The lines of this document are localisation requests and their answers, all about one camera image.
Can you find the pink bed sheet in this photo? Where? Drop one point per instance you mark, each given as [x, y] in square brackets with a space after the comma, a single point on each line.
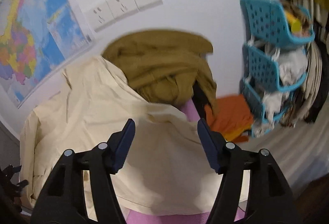
[190, 110]

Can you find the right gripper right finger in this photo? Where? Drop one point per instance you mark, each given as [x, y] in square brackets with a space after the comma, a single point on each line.
[270, 198]

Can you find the olive brown jacket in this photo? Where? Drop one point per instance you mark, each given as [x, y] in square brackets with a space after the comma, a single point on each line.
[164, 65]

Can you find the cream large garment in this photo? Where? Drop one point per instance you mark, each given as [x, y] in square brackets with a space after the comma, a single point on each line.
[94, 102]

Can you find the orange cloth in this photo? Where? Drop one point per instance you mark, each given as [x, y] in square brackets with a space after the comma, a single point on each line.
[232, 119]

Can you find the blue plastic basket rack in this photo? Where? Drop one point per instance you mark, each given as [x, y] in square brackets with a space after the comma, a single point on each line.
[273, 69]

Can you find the white wall socket panel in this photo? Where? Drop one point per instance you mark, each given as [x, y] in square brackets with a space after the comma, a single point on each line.
[110, 11]

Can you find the hanging clothes rack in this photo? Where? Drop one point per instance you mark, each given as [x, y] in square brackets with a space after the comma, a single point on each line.
[308, 30]

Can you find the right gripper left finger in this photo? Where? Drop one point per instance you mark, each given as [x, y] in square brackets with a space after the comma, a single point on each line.
[62, 198]

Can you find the wall map poster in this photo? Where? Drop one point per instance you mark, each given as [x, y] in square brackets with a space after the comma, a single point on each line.
[37, 37]

